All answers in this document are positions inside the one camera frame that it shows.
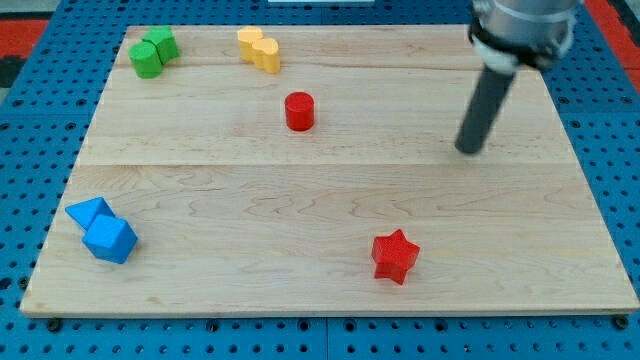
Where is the blue triangle block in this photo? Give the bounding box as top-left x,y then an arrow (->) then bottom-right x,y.
65,197 -> 115,230

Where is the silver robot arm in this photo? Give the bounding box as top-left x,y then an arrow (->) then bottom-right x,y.
455,0 -> 583,155

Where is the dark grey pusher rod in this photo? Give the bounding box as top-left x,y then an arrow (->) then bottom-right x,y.
455,66 -> 515,155

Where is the green cylinder block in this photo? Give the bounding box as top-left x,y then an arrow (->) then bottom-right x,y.
128,41 -> 163,79

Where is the red star block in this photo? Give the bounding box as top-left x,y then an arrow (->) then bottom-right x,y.
371,229 -> 421,285

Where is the red cylinder block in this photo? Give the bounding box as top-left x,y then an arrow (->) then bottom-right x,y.
284,92 -> 315,132

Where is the yellow hexagon block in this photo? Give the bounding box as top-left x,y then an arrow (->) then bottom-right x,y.
237,25 -> 264,62

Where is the yellow heart block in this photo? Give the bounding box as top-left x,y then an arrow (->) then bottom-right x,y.
251,38 -> 281,74

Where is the green hexagon block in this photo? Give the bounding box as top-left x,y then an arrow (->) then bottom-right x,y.
142,25 -> 180,64

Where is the wooden board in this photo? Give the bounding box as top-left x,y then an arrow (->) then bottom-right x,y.
21,25 -> 639,318

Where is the blue cube block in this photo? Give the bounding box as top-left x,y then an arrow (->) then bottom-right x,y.
82,215 -> 138,264

